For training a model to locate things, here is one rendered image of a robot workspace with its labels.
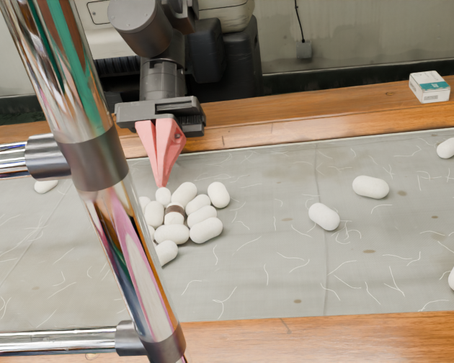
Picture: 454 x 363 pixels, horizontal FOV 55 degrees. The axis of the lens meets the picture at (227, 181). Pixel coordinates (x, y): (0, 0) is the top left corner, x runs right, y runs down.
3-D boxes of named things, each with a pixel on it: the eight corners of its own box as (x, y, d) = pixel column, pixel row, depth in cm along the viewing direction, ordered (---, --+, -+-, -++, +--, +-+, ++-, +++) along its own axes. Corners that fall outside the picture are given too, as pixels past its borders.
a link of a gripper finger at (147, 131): (193, 176, 48) (192, 99, 50) (131, 181, 49) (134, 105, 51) (205, 191, 54) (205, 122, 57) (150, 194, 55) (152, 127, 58)
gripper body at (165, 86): (195, 109, 50) (195, 53, 52) (112, 117, 52) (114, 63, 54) (207, 130, 56) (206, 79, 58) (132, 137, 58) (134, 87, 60)
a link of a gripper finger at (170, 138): (172, 178, 48) (173, 101, 51) (111, 182, 49) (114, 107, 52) (187, 192, 55) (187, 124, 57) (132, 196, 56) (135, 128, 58)
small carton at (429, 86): (408, 86, 62) (409, 73, 61) (434, 83, 62) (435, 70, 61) (421, 104, 57) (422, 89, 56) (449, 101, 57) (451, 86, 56)
